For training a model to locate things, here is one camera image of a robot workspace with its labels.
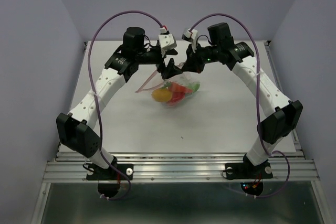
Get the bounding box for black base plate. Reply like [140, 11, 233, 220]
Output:
[222, 155, 273, 180]
[83, 163, 134, 181]

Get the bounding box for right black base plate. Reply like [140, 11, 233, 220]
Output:
[222, 155, 273, 180]

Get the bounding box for light green toy gourd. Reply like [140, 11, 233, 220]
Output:
[186, 82, 200, 94]

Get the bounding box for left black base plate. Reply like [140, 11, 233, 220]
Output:
[83, 163, 134, 181]

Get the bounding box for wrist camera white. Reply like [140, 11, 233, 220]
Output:
[159, 30, 178, 56]
[182, 28, 198, 52]

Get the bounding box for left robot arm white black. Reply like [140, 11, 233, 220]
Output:
[56, 27, 180, 179]

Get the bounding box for orange toy carrot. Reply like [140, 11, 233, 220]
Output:
[162, 82, 188, 94]

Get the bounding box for clear zip top bag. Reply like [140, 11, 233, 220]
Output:
[136, 70, 201, 106]

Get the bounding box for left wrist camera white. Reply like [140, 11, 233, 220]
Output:
[159, 30, 178, 56]

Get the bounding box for red toy bell pepper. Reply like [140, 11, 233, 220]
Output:
[167, 92, 185, 105]

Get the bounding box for yellow toy potato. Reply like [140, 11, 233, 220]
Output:
[152, 88, 173, 103]

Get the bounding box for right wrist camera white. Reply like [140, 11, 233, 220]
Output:
[182, 28, 198, 52]

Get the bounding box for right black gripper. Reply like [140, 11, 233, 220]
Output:
[181, 41, 221, 73]

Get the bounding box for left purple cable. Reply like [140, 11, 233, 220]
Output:
[88, 10, 169, 201]

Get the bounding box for aluminium frame rail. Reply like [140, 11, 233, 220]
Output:
[43, 152, 320, 183]

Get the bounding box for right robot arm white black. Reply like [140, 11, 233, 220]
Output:
[182, 23, 303, 177]

